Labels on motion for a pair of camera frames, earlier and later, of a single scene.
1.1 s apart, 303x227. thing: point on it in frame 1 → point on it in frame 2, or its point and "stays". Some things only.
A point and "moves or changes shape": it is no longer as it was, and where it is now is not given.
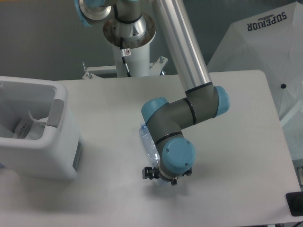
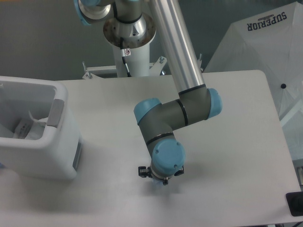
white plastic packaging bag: [37, 128] stays
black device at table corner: [295, 203] stays
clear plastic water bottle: [148, 144] moves or changes shape
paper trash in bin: [22, 128] stays
